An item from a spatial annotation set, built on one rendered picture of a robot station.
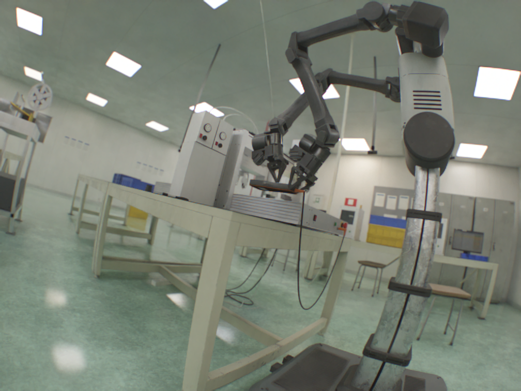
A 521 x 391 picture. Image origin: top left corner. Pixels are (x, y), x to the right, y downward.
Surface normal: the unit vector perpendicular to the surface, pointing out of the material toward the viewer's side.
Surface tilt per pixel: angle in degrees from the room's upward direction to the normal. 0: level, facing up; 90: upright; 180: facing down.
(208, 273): 90
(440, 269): 90
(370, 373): 90
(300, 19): 180
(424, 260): 90
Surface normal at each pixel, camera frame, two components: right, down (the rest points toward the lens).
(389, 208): -0.60, -0.22
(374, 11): -0.77, 0.14
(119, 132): 0.77, 0.11
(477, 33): -0.22, 0.97
